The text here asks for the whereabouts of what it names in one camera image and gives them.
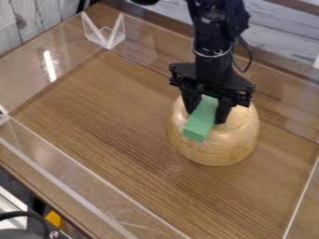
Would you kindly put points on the upside-down wooden brown bowl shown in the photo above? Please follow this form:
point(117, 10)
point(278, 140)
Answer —
point(230, 142)

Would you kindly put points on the clear acrylic enclosure wall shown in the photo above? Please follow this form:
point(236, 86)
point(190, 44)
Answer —
point(91, 138)

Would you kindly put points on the green rectangular block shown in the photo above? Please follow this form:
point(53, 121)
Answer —
point(202, 120)

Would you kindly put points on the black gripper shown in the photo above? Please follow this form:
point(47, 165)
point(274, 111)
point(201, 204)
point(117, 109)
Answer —
point(233, 89)

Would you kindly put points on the clear acrylic corner bracket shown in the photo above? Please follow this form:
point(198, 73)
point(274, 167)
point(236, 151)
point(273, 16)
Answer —
point(106, 37)

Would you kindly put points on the yellow label black device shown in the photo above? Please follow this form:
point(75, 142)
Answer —
point(54, 219)

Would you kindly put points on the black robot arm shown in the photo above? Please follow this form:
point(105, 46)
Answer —
point(213, 74)

